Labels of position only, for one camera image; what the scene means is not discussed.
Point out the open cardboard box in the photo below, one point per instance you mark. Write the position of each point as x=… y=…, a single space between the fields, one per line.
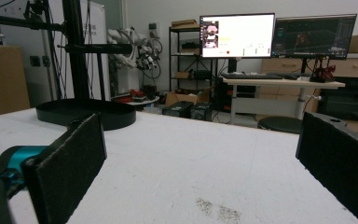
x=180 y=98

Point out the teal and black device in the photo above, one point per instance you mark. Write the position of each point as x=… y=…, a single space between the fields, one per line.
x=21 y=157

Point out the monitor with white screen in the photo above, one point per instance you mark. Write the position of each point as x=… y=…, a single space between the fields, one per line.
x=245 y=34

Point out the light wooden desk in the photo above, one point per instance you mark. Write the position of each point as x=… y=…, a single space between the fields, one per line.
x=279 y=83

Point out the red and black device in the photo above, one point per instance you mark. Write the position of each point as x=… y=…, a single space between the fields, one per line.
x=323 y=73

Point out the small round white table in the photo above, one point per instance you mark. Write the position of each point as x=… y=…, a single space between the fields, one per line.
x=143 y=101

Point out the large brown cardboard box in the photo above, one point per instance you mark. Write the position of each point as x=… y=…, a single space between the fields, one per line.
x=3 y=81

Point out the black vertical stand pole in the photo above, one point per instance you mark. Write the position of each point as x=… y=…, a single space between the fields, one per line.
x=98 y=25

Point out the black round stool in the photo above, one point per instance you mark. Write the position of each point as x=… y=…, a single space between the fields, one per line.
x=279 y=124

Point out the black stand column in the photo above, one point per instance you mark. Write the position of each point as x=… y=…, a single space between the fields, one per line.
x=74 y=62

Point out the black stand short crossbar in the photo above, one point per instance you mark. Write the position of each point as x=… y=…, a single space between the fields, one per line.
x=102 y=48

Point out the black keyboard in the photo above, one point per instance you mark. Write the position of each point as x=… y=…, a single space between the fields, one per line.
x=248 y=76

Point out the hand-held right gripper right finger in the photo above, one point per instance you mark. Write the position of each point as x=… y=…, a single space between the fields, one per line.
x=341 y=161

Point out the black cabinet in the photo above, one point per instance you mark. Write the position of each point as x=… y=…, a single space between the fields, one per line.
x=348 y=102

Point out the black computer case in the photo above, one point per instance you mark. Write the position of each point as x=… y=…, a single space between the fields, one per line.
x=177 y=109
x=202 y=112

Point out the light wooden drawer cabinet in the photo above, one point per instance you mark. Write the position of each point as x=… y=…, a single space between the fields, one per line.
x=357 y=67

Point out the black stand round base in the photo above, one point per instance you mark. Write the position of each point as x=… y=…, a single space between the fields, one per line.
x=84 y=112

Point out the black wall socket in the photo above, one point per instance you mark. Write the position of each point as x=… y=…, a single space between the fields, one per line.
x=34 y=61
x=46 y=61

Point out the flat cardboard box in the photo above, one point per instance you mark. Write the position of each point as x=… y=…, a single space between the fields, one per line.
x=185 y=24

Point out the black metal shelf rack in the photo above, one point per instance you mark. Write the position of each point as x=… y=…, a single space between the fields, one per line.
x=180 y=56

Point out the monitor with dark screen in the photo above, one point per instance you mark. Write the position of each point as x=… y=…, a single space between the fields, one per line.
x=317 y=35

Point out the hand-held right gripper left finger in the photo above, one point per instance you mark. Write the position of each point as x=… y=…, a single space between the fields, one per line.
x=65 y=168

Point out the black stand long crossbar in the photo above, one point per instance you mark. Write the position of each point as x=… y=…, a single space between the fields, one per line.
x=15 y=21

